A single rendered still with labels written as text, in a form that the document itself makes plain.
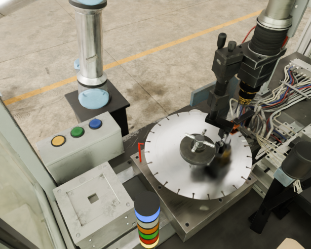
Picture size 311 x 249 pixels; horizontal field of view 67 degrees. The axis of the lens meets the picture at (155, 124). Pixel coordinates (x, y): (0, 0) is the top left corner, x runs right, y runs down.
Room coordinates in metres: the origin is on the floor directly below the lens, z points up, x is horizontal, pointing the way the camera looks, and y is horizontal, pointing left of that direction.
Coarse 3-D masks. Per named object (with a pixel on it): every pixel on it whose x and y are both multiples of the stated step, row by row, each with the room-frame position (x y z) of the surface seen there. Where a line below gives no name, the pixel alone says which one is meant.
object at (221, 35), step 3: (222, 33) 0.53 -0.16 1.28; (225, 33) 0.54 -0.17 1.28; (219, 36) 0.53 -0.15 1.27; (222, 36) 0.53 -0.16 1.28; (225, 36) 0.53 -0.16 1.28; (219, 39) 0.53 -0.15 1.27; (222, 39) 0.53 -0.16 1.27; (225, 39) 0.53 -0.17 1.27; (219, 42) 0.53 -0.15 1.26; (222, 42) 0.53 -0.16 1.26; (225, 42) 0.53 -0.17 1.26; (219, 45) 0.53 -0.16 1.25; (222, 45) 0.53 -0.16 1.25; (219, 48) 0.53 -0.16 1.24
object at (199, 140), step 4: (204, 128) 0.48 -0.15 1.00; (204, 132) 0.46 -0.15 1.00; (188, 136) 0.45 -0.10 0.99; (192, 136) 0.45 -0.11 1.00; (196, 136) 0.44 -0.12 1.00; (200, 136) 0.44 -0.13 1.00; (196, 140) 0.43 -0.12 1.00; (200, 140) 0.43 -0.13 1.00; (204, 140) 0.43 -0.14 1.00; (196, 144) 0.42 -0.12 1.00; (200, 144) 0.42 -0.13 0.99; (208, 144) 0.42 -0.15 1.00; (212, 144) 0.42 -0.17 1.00
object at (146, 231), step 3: (138, 225) 0.16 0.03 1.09; (156, 225) 0.16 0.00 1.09; (138, 228) 0.16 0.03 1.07; (141, 228) 0.15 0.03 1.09; (153, 228) 0.15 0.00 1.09; (156, 228) 0.16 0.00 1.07; (141, 231) 0.15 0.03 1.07; (144, 231) 0.15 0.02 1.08; (147, 231) 0.15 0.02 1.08; (150, 231) 0.15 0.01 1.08; (153, 231) 0.15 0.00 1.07; (147, 234) 0.15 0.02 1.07; (150, 234) 0.15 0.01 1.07
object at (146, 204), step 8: (144, 192) 0.19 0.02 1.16; (152, 192) 0.19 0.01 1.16; (136, 200) 0.18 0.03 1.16; (144, 200) 0.18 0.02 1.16; (152, 200) 0.18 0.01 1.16; (136, 208) 0.16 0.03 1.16; (144, 208) 0.16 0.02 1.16; (152, 208) 0.16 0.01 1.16; (136, 216) 0.16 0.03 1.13; (144, 216) 0.15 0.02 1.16; (152, 216) 0.15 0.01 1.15
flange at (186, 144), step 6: (186, 138) 0.47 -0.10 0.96; (180, 144) 0.45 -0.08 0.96; (186, 144) 0.45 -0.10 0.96; (192, 144) 0.44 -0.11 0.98; (204, 144) 0.44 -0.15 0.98; (180, 150) 0.43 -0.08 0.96; (186, 150) 0.43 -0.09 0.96; (198, 150) 0.42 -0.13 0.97; (204, 150) 0.42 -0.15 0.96; (210, 150) 0.43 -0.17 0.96; (186, 156) 0.40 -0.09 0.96; (192, 156) 0.40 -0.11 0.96; (198, 156) 0.40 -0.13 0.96; (204, 156) 0.40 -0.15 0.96; (210, 156) 0.40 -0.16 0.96; (192, 162) 0.39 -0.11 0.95; (198, 162) 0.38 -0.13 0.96; (204, 162) 0.39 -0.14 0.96
